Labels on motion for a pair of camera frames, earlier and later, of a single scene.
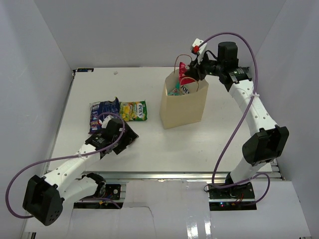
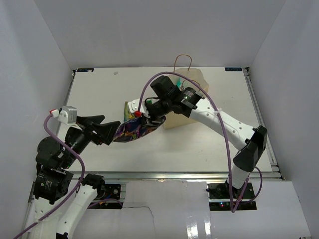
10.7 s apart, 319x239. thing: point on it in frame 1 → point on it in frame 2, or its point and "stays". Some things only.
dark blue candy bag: (97, 108) → (134, 129)
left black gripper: (129, 136) → (105, 131)
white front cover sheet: (171, 209) stays
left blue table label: (84, 69) stays
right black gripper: (193, 71) → (152, 121)
